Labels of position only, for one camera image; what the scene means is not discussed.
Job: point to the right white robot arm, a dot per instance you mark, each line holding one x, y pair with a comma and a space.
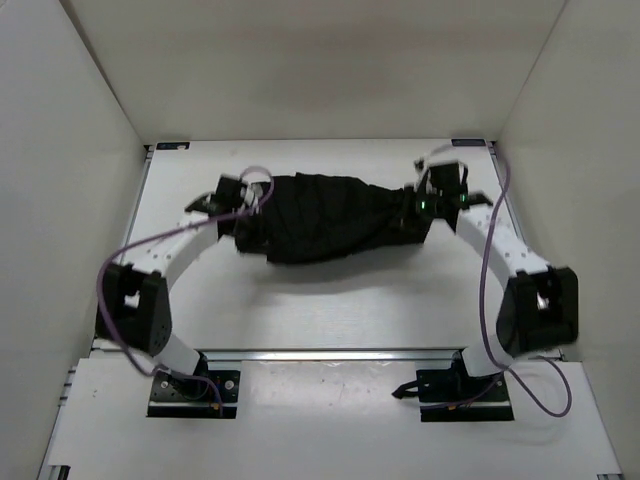
526, 305

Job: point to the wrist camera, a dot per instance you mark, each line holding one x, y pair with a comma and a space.
423, 171
252, 194

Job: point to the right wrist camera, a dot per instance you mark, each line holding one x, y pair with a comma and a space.
423, 171

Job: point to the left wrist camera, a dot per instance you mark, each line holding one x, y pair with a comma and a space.
252, 194

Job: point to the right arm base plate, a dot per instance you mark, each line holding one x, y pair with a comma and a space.
452, 396

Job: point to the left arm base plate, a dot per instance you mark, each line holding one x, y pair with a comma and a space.
171, 398

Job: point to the aluminium rail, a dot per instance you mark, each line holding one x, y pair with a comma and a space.
330, 355

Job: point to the right blue label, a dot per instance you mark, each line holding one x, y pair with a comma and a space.
468, 142

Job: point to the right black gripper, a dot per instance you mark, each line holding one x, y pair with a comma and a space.
420, 189

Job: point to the left blue label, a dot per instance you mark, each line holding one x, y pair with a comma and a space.
171, 146

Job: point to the black skirt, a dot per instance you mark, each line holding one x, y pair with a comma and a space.
312, 218

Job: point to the blue label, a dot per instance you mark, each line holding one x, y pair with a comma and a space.
171, 146
468, 142

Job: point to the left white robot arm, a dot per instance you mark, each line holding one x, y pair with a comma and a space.
134, 283

